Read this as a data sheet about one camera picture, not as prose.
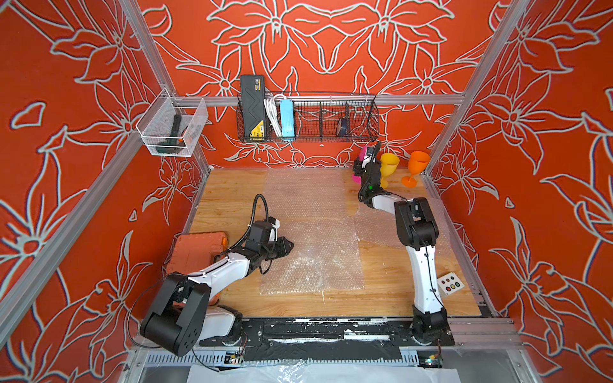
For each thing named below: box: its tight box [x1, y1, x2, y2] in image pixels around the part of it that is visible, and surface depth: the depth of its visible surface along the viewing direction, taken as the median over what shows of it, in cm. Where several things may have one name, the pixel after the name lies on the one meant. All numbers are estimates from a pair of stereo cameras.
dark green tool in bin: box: [155, 114, 186, 154], surface depth 83 cm
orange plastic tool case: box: [167, 232, 229, 276], surface depth 90 cm
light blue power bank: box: [279, 98, 296, 142], surface depth 91 cm
